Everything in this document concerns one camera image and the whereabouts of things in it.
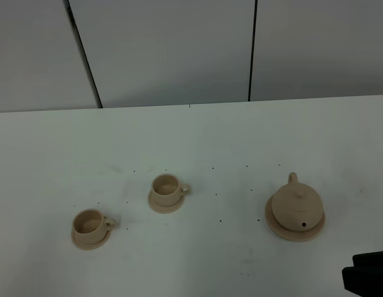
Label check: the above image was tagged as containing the tan teapot saucer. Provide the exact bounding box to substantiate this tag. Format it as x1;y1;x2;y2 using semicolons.
265;197;325;242

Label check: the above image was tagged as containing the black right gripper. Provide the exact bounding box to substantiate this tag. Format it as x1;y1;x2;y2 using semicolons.
342;251;383;296

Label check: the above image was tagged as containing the brown teacup near centre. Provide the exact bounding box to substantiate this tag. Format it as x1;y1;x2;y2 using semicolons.
152;174;191;207

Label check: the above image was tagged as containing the tan saucer front left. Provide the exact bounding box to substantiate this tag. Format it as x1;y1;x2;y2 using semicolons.
71;230;112;251

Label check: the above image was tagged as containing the brown teapot with lid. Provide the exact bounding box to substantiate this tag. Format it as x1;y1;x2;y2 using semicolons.
268;172;325;235

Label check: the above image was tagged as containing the tan saucer near centre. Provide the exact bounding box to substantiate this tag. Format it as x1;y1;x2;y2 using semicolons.
147;191;184;214

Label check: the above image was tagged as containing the brown teacup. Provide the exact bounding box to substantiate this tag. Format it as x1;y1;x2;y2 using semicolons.
72;209;118;245
152;174;191;207

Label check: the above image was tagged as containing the brown teacup front left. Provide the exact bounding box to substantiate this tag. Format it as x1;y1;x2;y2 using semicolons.
72;209;118;245

